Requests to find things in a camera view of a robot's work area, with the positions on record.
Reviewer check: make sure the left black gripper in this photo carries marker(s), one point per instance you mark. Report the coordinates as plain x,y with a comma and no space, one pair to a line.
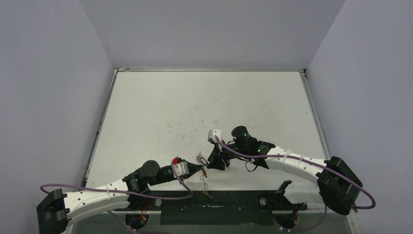
193,168

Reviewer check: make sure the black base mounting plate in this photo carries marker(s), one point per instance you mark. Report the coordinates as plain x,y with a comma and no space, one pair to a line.
220,208

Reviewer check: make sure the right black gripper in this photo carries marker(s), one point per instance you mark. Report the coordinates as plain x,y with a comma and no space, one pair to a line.
221,154

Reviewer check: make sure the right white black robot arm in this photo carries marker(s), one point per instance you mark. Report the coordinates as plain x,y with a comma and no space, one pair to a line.
333,182

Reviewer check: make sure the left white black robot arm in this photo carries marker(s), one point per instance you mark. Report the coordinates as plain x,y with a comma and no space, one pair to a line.
66,204

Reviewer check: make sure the metal key holder ring plate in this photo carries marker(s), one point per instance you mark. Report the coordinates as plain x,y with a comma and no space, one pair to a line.
201,160

